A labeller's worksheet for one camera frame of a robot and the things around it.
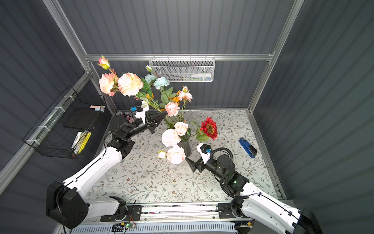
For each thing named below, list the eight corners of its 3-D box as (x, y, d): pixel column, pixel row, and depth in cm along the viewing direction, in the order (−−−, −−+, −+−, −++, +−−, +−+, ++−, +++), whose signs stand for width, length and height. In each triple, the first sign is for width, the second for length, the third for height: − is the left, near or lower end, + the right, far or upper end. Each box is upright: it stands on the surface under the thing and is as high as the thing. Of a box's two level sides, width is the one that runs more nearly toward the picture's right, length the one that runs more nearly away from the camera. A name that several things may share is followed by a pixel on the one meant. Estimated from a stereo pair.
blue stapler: (252, 158, 95) (254, 155, 91) (237, 142, 103) (239, 138, 99) (256, 156, 96) (259, 152, 92) (241, 140, 104) (243, 136, 100)
